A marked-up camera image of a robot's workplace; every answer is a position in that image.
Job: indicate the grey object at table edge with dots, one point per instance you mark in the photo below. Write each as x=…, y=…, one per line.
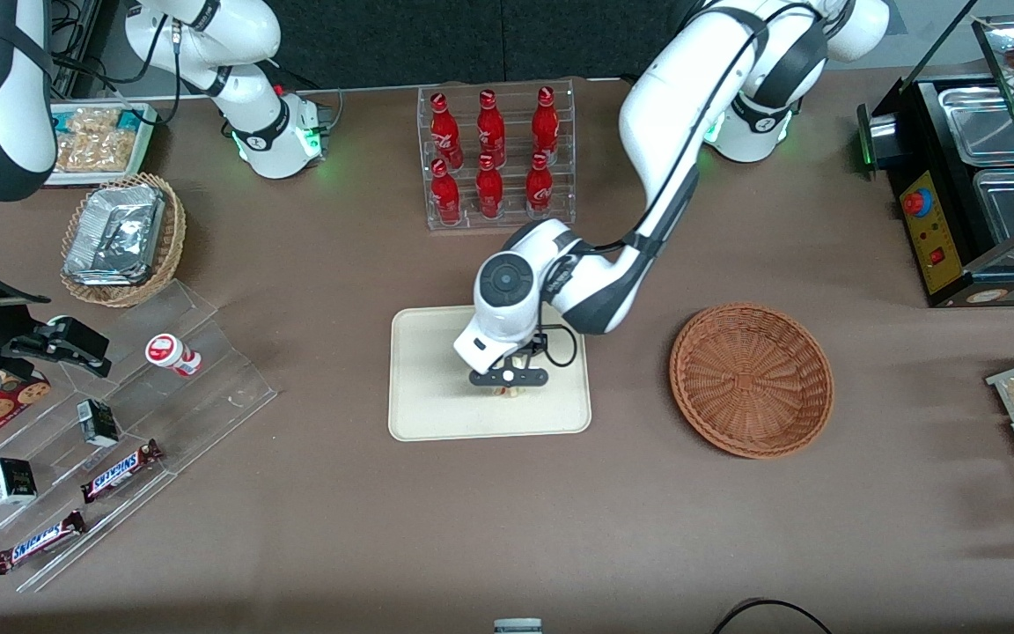
x=518, y=627

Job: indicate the small black white carton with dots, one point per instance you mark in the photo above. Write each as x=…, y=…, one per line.
x=12, y=481
x=99, y=423

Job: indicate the silver foil tray stack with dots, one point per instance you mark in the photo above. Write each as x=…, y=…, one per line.
x=115, y=233

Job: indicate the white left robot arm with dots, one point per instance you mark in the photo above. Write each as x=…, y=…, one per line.
x=674, y=132

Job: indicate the round brown wicker basket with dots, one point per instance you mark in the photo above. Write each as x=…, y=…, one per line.
x=752, y=380

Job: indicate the snickers chocolate bar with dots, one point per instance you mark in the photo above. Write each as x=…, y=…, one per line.
x=39, y=542
x=120, y=471

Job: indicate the red cola bottle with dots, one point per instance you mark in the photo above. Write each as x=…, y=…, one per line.
x=445, y=128
x=490, y=123
x=489, y=189
x=546, y=123
x=445, y=195
x=540, y=187

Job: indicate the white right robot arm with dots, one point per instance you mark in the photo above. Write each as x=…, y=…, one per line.
x=247, y=53

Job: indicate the clear stepped acrylic display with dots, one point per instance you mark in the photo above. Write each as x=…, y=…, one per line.
x=208, y=387

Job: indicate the small light wicker basket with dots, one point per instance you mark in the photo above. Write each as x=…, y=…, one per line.
x=168, y=242

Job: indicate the red white yogurt bottle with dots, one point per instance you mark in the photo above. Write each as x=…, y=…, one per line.
x=171, y=354

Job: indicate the clear acrylic bottle rack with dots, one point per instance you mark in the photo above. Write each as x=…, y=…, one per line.
x=498, y=220

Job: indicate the white tray of snack bags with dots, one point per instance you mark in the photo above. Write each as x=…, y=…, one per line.
x=98, y=145

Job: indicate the black food warmer cabinet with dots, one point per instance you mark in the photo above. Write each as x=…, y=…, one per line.
x=938, y=238

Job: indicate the beige plastic tray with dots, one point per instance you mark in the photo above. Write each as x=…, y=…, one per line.
x=437, y=387

